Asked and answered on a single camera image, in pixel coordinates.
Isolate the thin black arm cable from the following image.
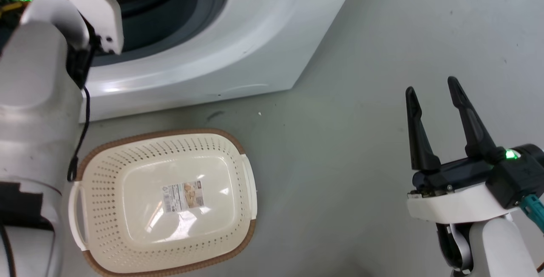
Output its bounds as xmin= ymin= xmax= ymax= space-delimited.
xmin=67 ymin=85 xmax=91 ymax=183

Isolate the white front-load washing machine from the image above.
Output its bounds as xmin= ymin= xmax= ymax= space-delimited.
xmin=79 ymin=0 xmax=363 ymax=123

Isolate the teal cable connector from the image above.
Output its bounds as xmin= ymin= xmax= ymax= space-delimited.
xmin=519 ymin=195 xmax=544 ymax=232

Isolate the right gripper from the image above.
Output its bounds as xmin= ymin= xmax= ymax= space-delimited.
xmin=405 ymin=76 xmax=544 ymax=223

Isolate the cream perforated laundry basket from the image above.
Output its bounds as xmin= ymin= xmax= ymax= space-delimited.
xmin=68 ymin=128 xmax=258 ymax=277

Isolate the product label sticker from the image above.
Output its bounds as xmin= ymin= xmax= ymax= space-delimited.
xmin=161 ymin=181 xmax=205 ymax=213

